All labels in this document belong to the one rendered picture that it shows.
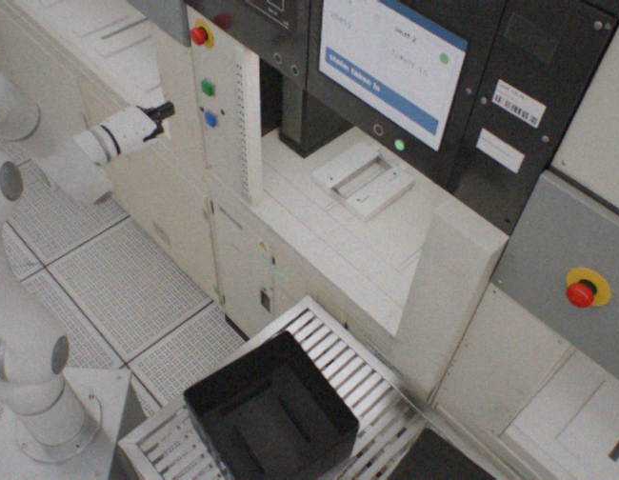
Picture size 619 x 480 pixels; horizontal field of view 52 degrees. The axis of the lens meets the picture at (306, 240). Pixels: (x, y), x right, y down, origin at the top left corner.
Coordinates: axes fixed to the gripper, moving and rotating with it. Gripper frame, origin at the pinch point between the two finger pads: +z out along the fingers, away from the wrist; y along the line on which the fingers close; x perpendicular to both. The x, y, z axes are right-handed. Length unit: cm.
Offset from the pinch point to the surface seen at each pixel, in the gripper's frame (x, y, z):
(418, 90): 36, 59, 12
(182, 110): -15.8, -13.7, 12.5
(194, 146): -26.7, -10.0, 12.5
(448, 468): -34, 96, -2
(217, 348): -120, 1, 3
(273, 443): -43, 64, -23
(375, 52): 38, 49, 12
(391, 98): 31, 54, 12
